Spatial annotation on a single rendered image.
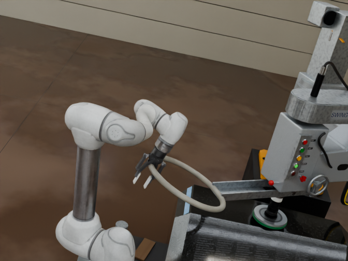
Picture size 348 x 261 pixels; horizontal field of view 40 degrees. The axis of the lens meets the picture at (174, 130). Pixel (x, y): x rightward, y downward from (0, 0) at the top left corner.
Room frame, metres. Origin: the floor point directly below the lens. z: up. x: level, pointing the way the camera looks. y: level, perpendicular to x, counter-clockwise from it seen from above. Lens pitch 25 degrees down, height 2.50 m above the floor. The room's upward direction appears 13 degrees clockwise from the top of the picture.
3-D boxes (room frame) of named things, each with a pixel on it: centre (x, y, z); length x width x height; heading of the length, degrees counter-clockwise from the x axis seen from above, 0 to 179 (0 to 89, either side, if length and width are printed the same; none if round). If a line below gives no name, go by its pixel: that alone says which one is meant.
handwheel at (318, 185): (2.51, -0.87, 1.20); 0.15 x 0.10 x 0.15; 119
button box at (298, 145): (2.43, -0.70, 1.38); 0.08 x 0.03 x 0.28; 119
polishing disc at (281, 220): (2.56, -0.71, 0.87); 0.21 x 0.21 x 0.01
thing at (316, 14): (3.47, -0.83, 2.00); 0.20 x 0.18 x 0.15; 178
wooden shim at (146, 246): (3.01, 0.02, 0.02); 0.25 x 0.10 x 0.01; 166
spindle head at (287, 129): (2.60, -0.78, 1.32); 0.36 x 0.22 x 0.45; 119
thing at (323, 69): (2.56, -0.71, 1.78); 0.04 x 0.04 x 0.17
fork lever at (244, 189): (2.51, -0.61, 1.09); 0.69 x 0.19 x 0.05; 119
